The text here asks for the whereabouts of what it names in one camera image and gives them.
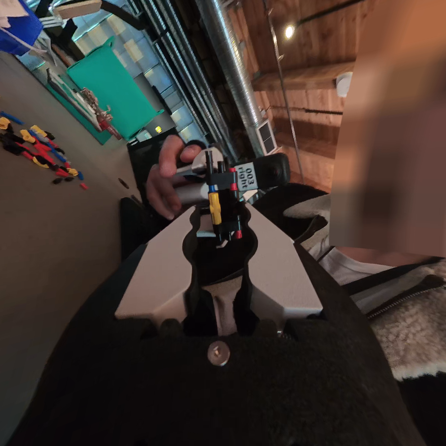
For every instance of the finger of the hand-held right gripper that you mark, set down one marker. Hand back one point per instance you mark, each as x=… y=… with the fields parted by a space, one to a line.
x=223 y=244
x=207 y=232

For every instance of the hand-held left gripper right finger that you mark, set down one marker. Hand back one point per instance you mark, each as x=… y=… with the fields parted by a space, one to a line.
x=282 y=275

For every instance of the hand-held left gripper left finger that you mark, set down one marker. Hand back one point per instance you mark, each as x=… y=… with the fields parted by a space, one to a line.
x=156 y=275

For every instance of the small black yellow brick assembly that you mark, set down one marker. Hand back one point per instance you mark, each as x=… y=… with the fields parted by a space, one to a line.
x=215 y=205

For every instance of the large pile of toy bricks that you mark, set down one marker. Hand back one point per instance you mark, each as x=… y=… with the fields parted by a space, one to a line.
x=41 y=149

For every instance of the person's right forearm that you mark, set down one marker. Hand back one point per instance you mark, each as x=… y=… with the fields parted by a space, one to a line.
x=139 y=233

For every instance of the person's right hand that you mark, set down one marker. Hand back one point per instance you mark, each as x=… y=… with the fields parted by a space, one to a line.
x=156 y=188

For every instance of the white air vent grille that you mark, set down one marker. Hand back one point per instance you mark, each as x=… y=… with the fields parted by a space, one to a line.
x=266 y=137

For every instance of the white shirt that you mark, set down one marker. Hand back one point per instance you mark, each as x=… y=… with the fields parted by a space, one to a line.
x=341 y=268

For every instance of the black office chair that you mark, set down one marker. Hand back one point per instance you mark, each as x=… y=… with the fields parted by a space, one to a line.
x=137 y=163

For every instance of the white ceiling sensor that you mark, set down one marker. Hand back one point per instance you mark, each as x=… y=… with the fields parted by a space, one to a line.
x=343 y=83

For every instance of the row of ceiling conduit pipes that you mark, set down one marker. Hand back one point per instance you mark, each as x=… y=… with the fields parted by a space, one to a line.
x=181 y=69

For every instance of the round ceiling lamp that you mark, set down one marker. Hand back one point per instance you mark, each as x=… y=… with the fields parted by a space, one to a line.
x=289 y=31

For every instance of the black fleece-lined jacket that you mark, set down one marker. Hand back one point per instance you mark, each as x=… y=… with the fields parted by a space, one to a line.
x=411 y=331

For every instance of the small beige brick model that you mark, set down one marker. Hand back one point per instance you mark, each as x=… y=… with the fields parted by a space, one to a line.
x=94 y=104

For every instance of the teal plastic bin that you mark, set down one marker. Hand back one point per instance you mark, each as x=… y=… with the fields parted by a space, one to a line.
x=111 y=90

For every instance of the blue plastic bin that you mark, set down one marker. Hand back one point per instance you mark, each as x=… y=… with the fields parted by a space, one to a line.
x=29 y=31

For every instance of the white printed paper bag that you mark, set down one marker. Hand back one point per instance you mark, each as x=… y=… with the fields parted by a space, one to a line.
x=8 y=8

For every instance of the silver ventilation duct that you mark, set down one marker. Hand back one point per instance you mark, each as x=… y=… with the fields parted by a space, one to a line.
x=230 y=69

